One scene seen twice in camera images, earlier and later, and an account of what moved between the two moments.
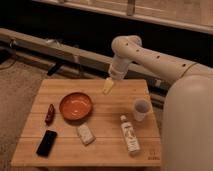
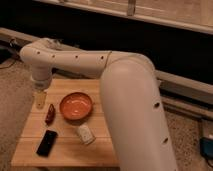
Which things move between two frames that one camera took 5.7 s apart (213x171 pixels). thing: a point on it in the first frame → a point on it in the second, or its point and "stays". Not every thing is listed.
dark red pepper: [50, 115] stays
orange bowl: [76, 106] stays
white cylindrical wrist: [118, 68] → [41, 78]
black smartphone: [46, 143] stays
